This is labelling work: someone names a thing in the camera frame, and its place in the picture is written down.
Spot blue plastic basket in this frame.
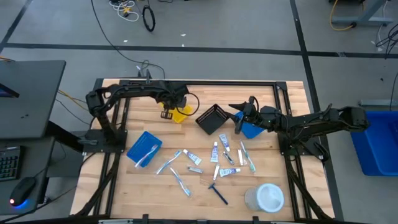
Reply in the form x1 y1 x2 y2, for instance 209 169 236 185
233 110 266 139
126 131 164 169

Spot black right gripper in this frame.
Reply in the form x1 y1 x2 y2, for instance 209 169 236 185
234 100 269 135

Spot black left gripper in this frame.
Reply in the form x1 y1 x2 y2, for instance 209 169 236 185
160 83 190 121

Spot long black floor cable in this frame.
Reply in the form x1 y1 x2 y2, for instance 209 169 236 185
90 0 166 80

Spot grey lower desk surface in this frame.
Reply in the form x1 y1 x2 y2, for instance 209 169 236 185
0 136 55 215

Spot dark disposable razor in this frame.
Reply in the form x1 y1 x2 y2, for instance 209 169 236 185
208 182 229 206

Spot black plastic basket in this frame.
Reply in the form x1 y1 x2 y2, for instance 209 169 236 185
195 103 230 136

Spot grey metal stand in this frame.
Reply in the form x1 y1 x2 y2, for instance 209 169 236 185
331 0 395 27

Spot grey metal bar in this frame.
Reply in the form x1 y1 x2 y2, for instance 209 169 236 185
358 99 398 108

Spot black desk top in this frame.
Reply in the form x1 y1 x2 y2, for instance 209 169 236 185
0 60 67 140

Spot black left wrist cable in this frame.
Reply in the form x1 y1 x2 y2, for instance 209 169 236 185
175 92 200 117

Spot yellow plastic basket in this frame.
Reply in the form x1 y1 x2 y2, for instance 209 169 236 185
160 102 194 124

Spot green wrapped toothbrush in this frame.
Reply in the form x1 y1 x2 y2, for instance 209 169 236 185
239 140 257 174

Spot dark display screen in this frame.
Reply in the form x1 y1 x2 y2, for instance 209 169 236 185
0 82 20 99

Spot yellow floor cable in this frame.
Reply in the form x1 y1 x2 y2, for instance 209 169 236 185
329 0 365 32

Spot tangled black cables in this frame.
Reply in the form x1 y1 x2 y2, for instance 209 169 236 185
375 23 398 60

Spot black computer mouse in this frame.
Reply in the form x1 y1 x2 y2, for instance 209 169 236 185
9 176 37 208

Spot small blue tube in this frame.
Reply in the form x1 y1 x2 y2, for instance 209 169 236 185
222 151 235 166

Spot white cable bundle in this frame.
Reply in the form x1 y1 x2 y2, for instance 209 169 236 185
108 0 140 23

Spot clear jar with white lid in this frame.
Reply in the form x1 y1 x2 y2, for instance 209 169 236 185
244 182 285 214

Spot thin yellow cable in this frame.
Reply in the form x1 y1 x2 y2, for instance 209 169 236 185
57 89 91 112

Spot black frame strut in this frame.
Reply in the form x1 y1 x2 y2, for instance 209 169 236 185
284 154 333 220
72 151 123 218

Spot blue toothbrush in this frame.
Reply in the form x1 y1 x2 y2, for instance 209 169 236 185
155 149 183 175
169 167 193 198

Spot large blue plastic bin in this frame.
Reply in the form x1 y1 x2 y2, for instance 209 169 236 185
350 110 398 177

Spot coiled black cable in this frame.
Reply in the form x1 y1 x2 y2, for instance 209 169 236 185
142 4 156 33

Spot black backlit keyboard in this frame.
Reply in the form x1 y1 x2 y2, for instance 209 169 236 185
0 146 22 183

